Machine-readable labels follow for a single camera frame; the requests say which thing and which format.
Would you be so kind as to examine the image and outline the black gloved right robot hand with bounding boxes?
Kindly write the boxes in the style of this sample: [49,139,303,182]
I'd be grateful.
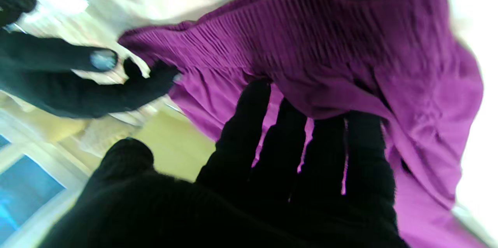
[0,0,180,119]

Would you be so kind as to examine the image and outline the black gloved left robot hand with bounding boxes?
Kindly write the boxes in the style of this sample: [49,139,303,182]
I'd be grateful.
[39,80,409,248]

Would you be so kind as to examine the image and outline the magenta shorts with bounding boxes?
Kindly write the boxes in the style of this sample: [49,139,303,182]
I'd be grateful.
[118,0,485,248]

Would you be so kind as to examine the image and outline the printed room scene backdrop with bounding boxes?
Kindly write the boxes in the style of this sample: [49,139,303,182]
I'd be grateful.
[0,100,216,248]

